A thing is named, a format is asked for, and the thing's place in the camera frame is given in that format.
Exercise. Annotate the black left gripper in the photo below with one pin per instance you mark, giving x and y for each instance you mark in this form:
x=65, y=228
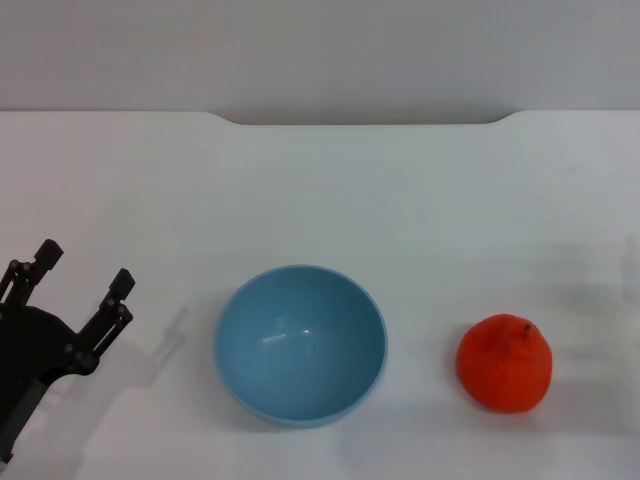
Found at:
x=30, y=345

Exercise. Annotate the orange fruit with stem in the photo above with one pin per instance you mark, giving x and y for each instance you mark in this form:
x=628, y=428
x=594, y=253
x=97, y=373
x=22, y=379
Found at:
x=502, y=365

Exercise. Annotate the blue ceramic bowl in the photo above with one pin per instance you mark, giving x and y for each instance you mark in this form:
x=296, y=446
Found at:
x=300, y=345

